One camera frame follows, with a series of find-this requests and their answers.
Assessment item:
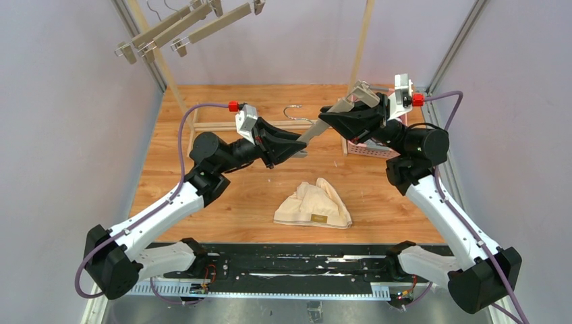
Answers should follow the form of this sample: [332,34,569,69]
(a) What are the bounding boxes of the cream underwear hanger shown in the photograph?
[298,82,391,144]

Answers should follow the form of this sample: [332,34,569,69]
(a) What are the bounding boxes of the cream underwear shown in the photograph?
[273,178,353,229]

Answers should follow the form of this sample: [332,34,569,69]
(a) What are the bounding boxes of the beige clip hanger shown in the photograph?
[132,1,223,57]
[114,1,210,64]

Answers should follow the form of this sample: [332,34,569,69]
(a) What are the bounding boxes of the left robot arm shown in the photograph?
[76,117,312,300]

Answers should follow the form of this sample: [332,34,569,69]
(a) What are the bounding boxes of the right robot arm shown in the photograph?
[318,95,522,314]

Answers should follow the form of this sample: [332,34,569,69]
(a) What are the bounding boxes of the empty beige clip hanger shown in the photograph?
[114,1,210,64]

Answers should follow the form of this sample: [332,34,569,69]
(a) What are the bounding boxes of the pink plastic basket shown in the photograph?
[342,86,408,159]

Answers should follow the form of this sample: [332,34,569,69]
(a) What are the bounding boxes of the wooden clothes rack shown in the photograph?
[127,0,376,155]

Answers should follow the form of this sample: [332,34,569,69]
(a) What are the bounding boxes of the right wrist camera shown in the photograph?
[388,74,413,120]

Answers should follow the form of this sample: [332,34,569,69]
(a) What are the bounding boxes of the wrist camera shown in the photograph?
[388,74,413,120]
[235,103,258,144]

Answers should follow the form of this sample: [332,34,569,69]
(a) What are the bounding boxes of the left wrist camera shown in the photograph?
[235,103,258,144]

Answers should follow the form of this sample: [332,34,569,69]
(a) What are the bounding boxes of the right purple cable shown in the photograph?
[411,90,530,324]

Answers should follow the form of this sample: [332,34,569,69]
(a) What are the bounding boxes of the purple cable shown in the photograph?
[74,101,242,307]
[411,90,530,324]

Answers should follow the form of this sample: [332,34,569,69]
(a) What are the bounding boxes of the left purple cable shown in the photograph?
[74,101,242,307]

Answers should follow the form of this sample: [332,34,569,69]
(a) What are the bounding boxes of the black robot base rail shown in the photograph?
[134,242,452,298]

